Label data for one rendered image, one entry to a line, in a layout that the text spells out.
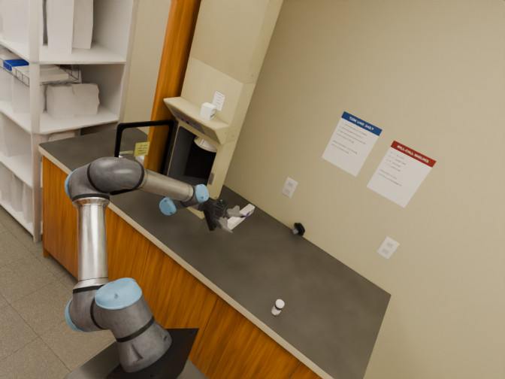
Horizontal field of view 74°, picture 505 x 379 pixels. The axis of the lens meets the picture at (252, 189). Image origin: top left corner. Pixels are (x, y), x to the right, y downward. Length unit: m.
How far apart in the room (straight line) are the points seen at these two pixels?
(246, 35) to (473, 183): 1.18
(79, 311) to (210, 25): 1.21
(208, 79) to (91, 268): 0.95
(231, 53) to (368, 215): 1.07
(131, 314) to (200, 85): 1.06
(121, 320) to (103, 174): 0.44
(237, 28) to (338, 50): 0.53
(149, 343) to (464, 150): 1.46
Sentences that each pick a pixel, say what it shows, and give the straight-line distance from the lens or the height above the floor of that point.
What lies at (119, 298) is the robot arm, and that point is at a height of 1.27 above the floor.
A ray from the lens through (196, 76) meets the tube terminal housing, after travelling 1.68.
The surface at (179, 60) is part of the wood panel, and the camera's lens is 1.74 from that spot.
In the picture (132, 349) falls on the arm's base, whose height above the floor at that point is 1.15.
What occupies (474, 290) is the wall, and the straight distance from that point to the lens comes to 2.01.
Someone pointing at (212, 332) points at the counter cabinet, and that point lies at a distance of 1.81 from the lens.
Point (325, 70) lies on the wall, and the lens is 1.82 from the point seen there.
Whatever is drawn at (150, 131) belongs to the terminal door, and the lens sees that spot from 1.73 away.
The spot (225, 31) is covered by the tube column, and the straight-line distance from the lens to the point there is 1.58.
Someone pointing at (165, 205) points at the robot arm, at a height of 1.20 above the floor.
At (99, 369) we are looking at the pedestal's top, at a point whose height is 0.94.
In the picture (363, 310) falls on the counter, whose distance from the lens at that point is 1.84.
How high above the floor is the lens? 2.08
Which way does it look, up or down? 30 degrees down
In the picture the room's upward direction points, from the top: 21 degrees clockwise
